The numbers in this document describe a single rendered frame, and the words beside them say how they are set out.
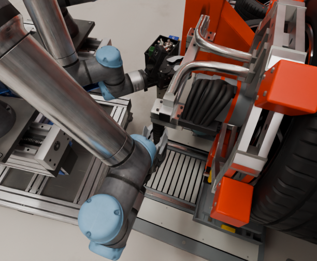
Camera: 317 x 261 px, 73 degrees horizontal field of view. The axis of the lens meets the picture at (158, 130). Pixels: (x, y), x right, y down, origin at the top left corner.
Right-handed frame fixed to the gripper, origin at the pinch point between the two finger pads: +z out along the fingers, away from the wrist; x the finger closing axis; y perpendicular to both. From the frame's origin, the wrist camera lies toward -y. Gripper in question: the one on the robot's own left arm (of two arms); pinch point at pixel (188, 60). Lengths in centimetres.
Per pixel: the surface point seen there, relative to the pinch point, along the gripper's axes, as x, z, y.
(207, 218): 48, -6, 66
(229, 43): -11.5, 29.7, 8.8
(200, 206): 40, -6, 69
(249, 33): -11.9, 41.2, 7.4
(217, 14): -16.5, 22.4, -4.3
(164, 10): -172, 73, 83
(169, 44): -44, 14, 26
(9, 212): -7, -111, 83
